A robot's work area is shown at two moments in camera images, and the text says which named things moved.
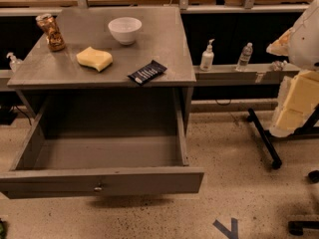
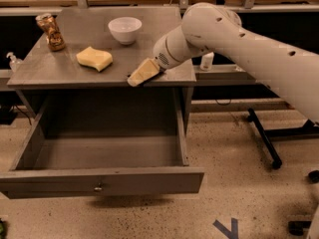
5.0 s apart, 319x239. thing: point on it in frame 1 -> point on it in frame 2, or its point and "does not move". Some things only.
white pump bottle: [207, 57] does not move
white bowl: [125, 29] does not move
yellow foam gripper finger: [297, 102] -> [146, 70]
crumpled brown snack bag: [54, 36] does not move
